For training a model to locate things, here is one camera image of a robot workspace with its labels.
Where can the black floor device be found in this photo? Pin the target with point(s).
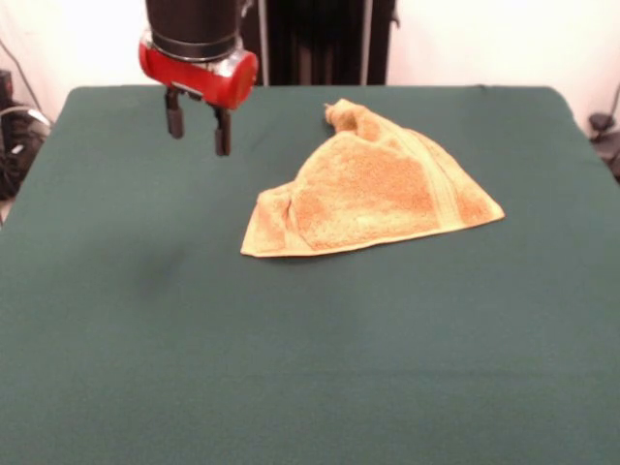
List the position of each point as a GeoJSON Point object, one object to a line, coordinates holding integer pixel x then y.
{"type": "Point", "coordinates": [603, 131]}

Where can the black equipment pile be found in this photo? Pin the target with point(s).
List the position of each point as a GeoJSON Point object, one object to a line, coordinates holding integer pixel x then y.
{"type": "Point", "coordinates": [19, 150]}

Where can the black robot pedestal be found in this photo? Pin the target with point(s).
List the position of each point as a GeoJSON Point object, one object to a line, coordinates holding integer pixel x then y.
{"type": "Point", "coordinates": [329, 43]}

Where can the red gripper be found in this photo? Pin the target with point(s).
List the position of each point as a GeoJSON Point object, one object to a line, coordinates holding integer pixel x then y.
{"type": "Point", "coordinates": [198, 77]}

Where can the tan terry towel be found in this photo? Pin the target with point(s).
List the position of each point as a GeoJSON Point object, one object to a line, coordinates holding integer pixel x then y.
{"type": "Point", "coordinates": [368, 198]}

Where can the dark green table cloth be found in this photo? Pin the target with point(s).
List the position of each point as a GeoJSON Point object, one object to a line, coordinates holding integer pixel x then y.
{"type": "Point", "coordinates": [242, 339]}

